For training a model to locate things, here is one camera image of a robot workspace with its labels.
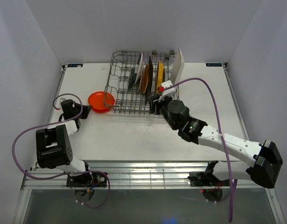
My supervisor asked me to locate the black label back left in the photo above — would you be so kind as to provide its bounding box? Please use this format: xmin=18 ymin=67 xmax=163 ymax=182
xmin=66 ymin=63 xmax=83 ymax=68

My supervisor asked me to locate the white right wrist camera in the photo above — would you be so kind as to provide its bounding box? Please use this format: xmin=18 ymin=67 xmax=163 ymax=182
xmin=158 ymin=80 xmax=177 ymax=102

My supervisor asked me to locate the woven bamboo round plate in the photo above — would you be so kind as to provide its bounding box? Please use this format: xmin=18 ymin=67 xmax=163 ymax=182
xmin=141 ymin=64 xmax=149 ymax=94

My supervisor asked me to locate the black xdof label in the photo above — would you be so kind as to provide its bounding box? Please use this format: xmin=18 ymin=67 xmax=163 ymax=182
xmin=206 ymin=63 xmax=222 ymax=67

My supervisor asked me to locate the grey wire dish rack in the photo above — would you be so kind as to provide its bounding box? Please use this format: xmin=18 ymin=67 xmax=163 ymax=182
xmin=104 ymin=50 xmax=177 ymax=115

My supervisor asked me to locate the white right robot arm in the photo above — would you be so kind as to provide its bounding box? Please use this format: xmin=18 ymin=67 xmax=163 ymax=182
xmin=149 ymin=94 xmax=283 ymax=189

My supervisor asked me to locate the speckled beige oval plate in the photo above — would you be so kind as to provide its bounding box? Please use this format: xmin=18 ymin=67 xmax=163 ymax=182
xmin=136 ymin=78 xmax=143 ymax=93

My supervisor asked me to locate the white rectangular plate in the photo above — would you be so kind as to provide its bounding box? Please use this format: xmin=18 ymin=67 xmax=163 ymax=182
xmin=169 ymin=49 xmax=185 ymax=85

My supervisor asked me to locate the white plate striped rim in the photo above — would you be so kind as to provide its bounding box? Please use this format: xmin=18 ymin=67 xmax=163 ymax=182
xmin=134 ymin=52 xmax=144 ymax=84

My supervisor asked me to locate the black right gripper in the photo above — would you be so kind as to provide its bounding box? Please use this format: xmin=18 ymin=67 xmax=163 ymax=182
xmin=147 ymin=93 xmax=178 ymax=131

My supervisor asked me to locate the dark teal round plate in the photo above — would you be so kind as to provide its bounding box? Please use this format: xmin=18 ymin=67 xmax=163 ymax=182
xmin=128 ymin=68 xmax=136 ymax=90

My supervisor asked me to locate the orange round plate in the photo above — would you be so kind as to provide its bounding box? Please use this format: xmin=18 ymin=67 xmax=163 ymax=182
xmin=87 ymin=91 xmax=115 ymax=113

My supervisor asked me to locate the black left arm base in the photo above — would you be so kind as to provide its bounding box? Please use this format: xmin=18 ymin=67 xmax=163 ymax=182
xmin=66 ymin=172 xmax=107 ymax=188

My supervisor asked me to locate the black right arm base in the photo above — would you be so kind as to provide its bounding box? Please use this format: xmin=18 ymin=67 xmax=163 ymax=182
xmin=187 ymin=172 xmax=230 ymax=187

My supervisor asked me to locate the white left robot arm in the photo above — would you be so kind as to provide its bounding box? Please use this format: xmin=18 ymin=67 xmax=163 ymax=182
xmin=36 ymin=99 xmax=93 ymax=187

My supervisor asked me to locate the green square glazed plate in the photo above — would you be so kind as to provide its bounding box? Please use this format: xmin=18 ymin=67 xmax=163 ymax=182
xmin=145 ymin=57 xmax=153 ymax=104

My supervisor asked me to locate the yellow polka dot plate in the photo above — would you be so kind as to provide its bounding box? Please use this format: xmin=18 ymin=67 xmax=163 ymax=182
xmin=155 ymin=61 xmax=165 ymax=94

